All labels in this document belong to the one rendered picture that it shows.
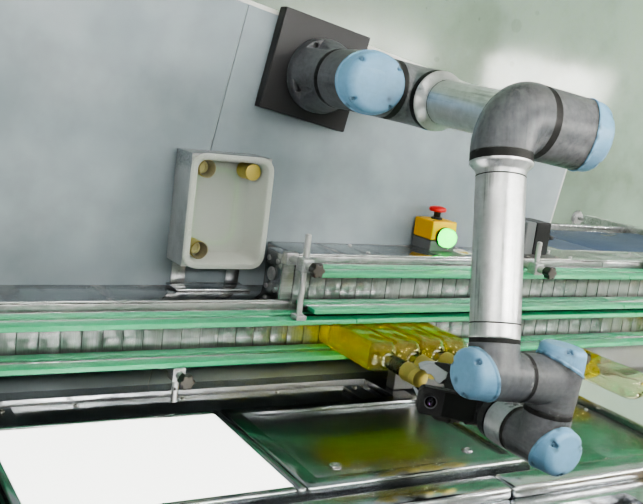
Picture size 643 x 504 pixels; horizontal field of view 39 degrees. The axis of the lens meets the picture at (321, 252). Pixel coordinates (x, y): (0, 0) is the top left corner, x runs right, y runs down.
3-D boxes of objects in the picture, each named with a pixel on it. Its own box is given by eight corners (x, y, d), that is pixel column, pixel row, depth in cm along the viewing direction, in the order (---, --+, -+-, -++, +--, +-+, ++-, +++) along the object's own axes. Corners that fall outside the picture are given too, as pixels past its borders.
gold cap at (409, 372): (396, 379, 166) (410, 387, 162) (401, 361, 165) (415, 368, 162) (412, 380, 168) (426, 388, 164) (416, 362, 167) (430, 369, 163)
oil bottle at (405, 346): (341, 340, 191) (399, 374, 173) (344, 315, 190) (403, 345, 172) (363, 340, 194) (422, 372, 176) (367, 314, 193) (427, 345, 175)
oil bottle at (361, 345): (317, 341, 188) (374, 375, 170) (321, 315, 187) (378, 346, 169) (340, 340, 191) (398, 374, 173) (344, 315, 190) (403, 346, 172)
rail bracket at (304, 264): (274, 309, 181) (305, 327, 170) (284, 226, 178) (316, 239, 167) (288, 309, 182) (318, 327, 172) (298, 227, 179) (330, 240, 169)
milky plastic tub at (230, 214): (166, 258, 181) (182, 268, 174) (177, 146, 177) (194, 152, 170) (244, 260, 190) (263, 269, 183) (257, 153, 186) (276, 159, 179)
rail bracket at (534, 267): (504, 265, 211) (545, 279, 199) (509, 234, 209) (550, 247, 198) (517, 266, 213) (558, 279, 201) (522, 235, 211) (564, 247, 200)
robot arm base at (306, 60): (304, 25, 182) (328, 26, 174) (362, 57, 190) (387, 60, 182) (275, 95, 183) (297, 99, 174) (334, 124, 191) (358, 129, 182)
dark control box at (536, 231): (499, 247, 225) (522, 254, 218) (504, 215, 224) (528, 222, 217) (523, 248, 230) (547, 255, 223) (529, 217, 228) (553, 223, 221)
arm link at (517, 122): (503, 58, 130) (489, 403, 124) (558, 75, 136) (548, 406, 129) (451, 77, 140) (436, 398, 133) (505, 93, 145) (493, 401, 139)
